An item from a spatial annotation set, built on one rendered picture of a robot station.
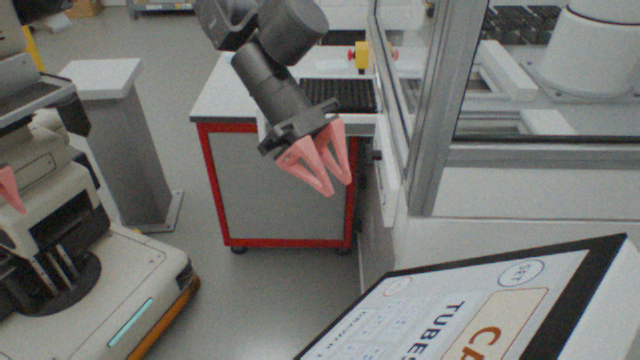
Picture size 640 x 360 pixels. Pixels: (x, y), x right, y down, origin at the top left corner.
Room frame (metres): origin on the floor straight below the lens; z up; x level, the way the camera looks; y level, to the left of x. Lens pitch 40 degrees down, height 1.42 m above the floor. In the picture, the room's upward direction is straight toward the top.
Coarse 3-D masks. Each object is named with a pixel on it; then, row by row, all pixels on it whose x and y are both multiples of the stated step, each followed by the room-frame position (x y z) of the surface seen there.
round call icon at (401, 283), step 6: (402, 276) 0.31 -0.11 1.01; (408, 276) 0.30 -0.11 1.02; (414, 276) 0.30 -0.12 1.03; (396, 282) 0.30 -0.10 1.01; (402, 282) 0.29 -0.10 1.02; (408, 282) 0.29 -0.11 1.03; (390, 288) 0.29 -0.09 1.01; (396, 288) 0.29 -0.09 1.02; (402, 288) 0.28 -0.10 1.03; (384, 294) 0.28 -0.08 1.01; (390, 294) 0.28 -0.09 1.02; (396, 294) 0.27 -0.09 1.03
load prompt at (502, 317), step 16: (528, 288) 0.18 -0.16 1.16; (544, 288) 0.18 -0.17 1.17; (496, 304) 0.18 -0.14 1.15; (512, 304) 0.17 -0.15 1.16; (528, 304) 0.17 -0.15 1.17; (480, 320) 0.17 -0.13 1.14; (496, 320) 0.16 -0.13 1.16; (512, 320) 0.15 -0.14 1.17; (528, 320) 0.15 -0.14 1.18; (464, 336) 0.16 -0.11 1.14; (480, 336) 0.15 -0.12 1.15; (496, 336) 0.14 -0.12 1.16; (512, 336) 0.14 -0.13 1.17; (448, 352) 0.14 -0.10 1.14; (464, 352) 0.14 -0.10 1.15; (480, 352) 0.13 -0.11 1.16; (496, 352) 0.13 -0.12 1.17
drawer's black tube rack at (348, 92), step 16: (320, 80) 1.11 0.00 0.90; (336, 80) 1.11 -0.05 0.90; (352, 80) 1.12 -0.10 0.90; (368, 80) 1.12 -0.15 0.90; (320, 96) 1.01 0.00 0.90; (336, 96) 1.01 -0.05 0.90; (352, 96) 1.01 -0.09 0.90; (368, 96) 1.01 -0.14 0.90; (336, 112) 0.96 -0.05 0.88; (352, 112) 0.97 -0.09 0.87; (368, 112) 0.96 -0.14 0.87
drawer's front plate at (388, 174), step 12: (384, 120) 0.83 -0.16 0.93; (384, 132) 0.78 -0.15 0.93; (384, 144) 0.73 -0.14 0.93; (384, 156) 0.68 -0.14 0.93; (384, 168) 0.66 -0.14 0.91; (384, 180) 0.65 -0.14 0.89; (396, 180) 0.60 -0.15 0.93; (384, 192) 0.63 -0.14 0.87; (396, 192) 0.57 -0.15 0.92; (396, 204) 0.57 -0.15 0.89; (384, 216) 0.59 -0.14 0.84
